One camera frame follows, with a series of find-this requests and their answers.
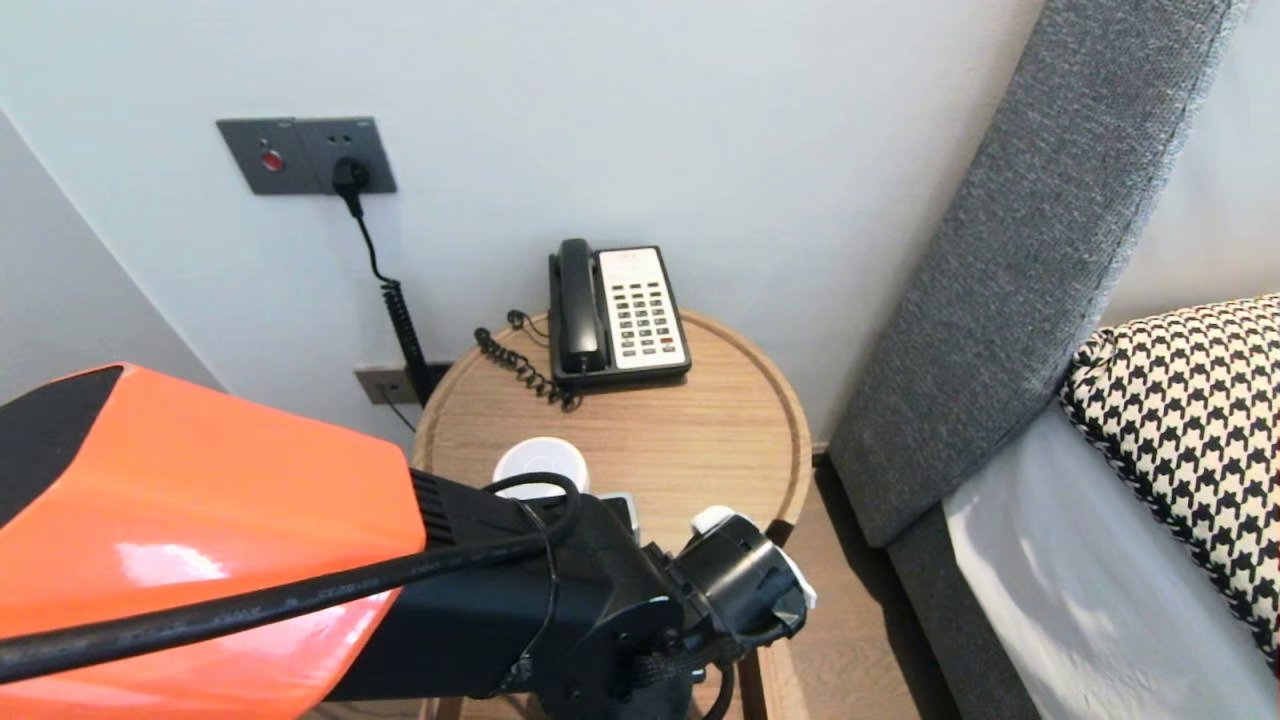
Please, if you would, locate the white round smart speaker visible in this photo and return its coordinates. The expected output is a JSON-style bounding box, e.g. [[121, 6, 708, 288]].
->
[[493, 437, 590, 501]]

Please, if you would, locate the curved wooden table drawer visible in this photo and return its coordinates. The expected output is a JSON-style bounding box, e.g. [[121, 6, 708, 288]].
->
[[420, 640, 791, 720]]

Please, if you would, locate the black and white desk telephone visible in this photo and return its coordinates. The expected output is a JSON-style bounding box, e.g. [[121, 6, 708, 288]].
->
[[547, 245, 692, 389]]

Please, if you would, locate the black telephone handset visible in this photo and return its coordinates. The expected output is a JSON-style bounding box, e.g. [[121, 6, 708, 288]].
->
[[556, 238, 610, 376]]

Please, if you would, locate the round wooden side table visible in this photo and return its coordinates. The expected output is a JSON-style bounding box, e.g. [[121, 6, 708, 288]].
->
[[413, 308, 813, 561]]

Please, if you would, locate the black power plug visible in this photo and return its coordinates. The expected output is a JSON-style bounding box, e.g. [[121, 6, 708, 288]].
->
[[332, 157, 372, 218]]

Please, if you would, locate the grey fabric bed headboard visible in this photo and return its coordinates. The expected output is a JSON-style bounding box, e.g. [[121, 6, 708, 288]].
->
[[830, 0, 1256, 720]]

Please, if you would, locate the white bed sheet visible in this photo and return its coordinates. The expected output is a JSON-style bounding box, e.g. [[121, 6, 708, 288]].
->
[[942, 405, 1280, 720]]

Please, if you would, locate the black white houndstooth pillow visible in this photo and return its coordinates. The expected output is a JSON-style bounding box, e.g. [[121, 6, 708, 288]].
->
[[1058, 293, 1280, 681]]

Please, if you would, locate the black coiled handset cord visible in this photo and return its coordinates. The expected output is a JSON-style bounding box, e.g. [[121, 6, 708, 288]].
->
[[475, 325, 583, 411]]

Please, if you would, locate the thin black telephone wire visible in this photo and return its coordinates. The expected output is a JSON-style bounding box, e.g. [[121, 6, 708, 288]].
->
[[380, 308, 553, 434]]

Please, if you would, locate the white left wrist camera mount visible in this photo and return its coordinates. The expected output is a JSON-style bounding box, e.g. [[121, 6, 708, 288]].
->
[[690, 505, 819, 611]]

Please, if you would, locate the black coiled power cable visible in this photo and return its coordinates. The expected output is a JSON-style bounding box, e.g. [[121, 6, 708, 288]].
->
[[345, 188, 438, 403]]

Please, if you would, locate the beige wall data socket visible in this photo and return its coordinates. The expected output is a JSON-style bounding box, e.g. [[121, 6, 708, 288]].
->
[[353, 366, 421, 405]]

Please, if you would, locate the black braided left cable sleeve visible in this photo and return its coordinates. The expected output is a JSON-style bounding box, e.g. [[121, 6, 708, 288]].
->
[[625, 640, 741, 720]]

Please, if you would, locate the grey wall power socket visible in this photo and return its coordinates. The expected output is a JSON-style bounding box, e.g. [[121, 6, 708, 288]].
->
[[299, 117, 399, 194]]

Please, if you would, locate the grey wall plate red button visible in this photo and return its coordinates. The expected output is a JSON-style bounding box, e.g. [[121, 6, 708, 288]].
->
[[217, 119, 305, 196]]

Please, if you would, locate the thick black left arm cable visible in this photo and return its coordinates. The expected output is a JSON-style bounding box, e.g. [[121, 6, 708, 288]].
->
[[0, 472, 583, 686]]

